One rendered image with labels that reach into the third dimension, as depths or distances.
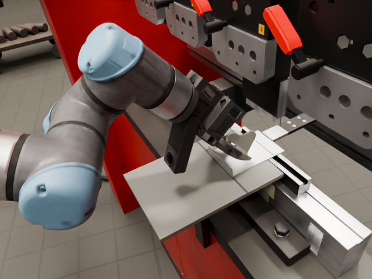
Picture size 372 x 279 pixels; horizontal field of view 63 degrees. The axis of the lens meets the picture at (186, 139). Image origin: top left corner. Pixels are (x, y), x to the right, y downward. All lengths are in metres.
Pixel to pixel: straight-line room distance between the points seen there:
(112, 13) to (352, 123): 1.06
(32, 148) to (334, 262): 0.51
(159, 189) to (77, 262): 1.26
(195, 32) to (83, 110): 0.32
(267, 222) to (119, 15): 0.98
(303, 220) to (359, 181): 1.49
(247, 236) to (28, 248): 1.51
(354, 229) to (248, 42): 0.35
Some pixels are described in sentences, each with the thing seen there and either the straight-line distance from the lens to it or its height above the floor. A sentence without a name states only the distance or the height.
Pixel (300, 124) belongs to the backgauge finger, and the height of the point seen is 1.00.
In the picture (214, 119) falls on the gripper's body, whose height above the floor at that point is 1.14.
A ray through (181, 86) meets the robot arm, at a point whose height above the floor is 1.22.
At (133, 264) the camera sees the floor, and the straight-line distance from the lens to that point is 1.70.
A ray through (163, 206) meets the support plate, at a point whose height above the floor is 1.00.
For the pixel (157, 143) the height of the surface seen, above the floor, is 0.87.
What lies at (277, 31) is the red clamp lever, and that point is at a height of 1.29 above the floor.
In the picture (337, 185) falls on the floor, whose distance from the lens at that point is 2.03.
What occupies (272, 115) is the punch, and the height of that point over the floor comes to 1.09.
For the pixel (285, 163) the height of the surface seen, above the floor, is 1.00.
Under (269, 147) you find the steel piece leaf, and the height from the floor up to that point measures 1.00.
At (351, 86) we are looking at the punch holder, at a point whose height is 1.24.
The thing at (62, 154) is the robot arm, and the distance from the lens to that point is 0.35.
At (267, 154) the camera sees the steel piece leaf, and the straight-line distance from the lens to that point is 0.65.
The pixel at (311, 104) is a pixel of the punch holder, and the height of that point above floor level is 1.20.
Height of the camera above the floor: 1.43
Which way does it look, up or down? 39 degrees down
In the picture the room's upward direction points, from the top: 8 degrees counter-clockwise
